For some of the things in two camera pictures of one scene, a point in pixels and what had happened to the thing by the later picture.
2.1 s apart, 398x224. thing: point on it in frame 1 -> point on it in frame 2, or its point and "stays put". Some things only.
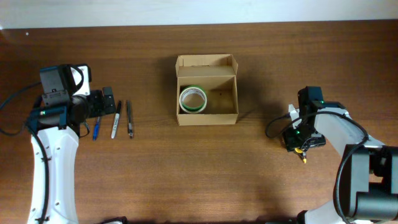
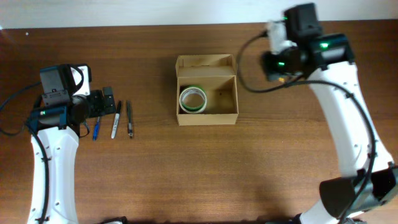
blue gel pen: (96, 129) stays put
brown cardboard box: (216, 74) stays put
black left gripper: (107, 101) stays put
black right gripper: (304, 144) -> (270, 65)
